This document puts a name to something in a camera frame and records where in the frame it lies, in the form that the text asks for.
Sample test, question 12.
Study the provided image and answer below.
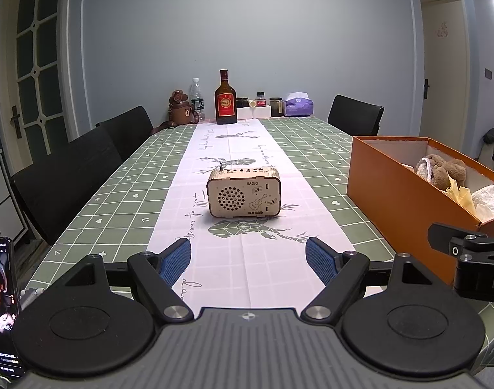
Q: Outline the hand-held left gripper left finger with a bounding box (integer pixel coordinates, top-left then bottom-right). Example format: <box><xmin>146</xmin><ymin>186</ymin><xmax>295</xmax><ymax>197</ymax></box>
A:
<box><xmin>44</xmin><ymin>238</ymin><xmax>194</xmax><ymax>324</ymax></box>

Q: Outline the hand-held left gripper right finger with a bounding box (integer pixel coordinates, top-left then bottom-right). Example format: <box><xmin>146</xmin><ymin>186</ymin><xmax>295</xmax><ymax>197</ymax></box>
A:
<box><xmin>301</xmin><ymin>238</ymin><xmax>452</xmax><ymax>323</ymax></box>

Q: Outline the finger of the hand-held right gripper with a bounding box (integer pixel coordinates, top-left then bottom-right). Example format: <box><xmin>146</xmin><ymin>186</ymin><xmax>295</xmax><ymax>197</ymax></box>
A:
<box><xmin>428</xmin><ymin>222</ymin><xmax>494</xmax><ymax>263</ymax></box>

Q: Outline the white paper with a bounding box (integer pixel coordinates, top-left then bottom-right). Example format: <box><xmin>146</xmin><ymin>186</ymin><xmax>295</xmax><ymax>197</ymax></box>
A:
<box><xmin>471</xmin><ymin>184</ymin><xmax>494</xmax><ymax>222</ymax></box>

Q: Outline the brown plush bear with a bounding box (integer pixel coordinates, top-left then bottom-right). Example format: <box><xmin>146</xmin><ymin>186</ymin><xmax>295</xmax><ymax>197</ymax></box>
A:
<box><xmin>427</xmin><ymin>154</ymin><xmax>468</xmax><ymax>191</ymax></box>

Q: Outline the orange cardboard box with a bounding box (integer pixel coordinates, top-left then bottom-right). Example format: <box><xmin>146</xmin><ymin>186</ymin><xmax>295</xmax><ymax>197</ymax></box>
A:
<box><xmin>347</xmin><ymin>136</ymin><xmax>494</xmax><ymax>286</ymax></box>

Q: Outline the white deer-print table runner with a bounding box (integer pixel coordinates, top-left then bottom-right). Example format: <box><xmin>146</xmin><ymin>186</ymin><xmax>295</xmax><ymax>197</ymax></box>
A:
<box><xmin>145</xmin><ymin>118</ymin><xmax>357</xmax><ymax>309</ymax></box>

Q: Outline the wooden radio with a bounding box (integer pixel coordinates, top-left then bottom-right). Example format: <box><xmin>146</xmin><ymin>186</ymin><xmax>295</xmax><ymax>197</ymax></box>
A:
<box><xmin>206</xmin><ymin>161</ymin><xmax>281</xmax><ymax>218</ymax></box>

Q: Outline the black chair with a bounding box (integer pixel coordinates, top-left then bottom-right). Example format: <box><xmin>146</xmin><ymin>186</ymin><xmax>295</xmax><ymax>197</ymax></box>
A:
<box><xmin>328</xmin><ymin>95</ymin><xmax>385</xmax><ymax>137</ymax></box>
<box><xmin>95</xmin><ymin>106</ymin><xmax>154</xmax><ymax>161</ymax></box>
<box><xmin>10</xmin><ymin>125</ymin><xmax>124</xmax><ymax>246</ymax></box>

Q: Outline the cream plain door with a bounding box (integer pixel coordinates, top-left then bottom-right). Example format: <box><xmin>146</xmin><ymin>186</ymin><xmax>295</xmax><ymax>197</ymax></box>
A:
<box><xmin>419</xmin><ymin>0</ymin><xmax>473</xmax><ymax>143</ymax></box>

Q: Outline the brown bear-shaped bottle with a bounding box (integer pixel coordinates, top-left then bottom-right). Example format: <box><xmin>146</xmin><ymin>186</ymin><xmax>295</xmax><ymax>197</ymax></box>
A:
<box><xmin>152</xmin><ymin>89</ymin><xmax>201</xmax><ymax>134</ymax></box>

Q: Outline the purple tissue pack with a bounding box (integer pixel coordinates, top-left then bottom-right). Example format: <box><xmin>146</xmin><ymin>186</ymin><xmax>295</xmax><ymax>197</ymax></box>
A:
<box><xmin>282</xmin><ymin>91</ymin><xmax>315</xmax><ymax>117</ymax></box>

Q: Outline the white box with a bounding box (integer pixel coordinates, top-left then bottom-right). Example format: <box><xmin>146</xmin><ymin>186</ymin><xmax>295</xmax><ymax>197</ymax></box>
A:
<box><xmin>236</xmin><ymin>106</ymin><xmax>273</xmax><ymax>120</ymax></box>

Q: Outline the clear water bottle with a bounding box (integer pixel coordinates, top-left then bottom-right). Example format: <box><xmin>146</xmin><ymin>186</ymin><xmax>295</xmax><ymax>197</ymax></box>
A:
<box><xmin>189</xmin><ymin>78</ymin><xmax>206</xmax><ymax>123</ymax></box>

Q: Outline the brown bottle with red label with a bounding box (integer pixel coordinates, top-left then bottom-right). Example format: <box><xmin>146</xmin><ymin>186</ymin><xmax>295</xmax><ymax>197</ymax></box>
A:
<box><xmin>213</xmin><ymin>69</ymin><xmax>236</xmax><ymax>125</ymax></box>

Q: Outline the black smartphone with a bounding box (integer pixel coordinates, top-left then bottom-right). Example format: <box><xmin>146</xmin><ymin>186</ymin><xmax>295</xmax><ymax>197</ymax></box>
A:
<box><xmin>0</xmin><ymin>237</ymin><xmax>29</xmax><ymax>378</ymax></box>

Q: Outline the white cabinet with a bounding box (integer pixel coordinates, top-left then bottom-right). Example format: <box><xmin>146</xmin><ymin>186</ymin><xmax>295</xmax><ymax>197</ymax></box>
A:
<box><xmin>0</xmin><ymin>150</ymin><xmax>29</xmax><ymax>249</ymax></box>

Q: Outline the glass-paned door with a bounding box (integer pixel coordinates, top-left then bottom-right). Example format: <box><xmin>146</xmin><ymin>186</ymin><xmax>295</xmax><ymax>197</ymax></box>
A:
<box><xmin>0</xmin><ymin>0</ymin><xmax>76</xmax><ymax>168</ymax></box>

